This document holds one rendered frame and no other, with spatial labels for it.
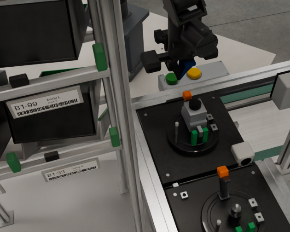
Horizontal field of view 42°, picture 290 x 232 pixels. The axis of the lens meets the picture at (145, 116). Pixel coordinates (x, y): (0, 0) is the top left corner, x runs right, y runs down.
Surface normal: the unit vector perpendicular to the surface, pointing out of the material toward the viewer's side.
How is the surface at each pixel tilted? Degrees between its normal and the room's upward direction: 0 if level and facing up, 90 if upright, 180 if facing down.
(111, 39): 90
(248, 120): 0
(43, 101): 90
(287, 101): 90
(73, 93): 90
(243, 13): 0
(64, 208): 0
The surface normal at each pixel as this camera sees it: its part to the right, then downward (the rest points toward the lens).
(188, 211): -0.04, -0.62
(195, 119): 0.28, 0.74
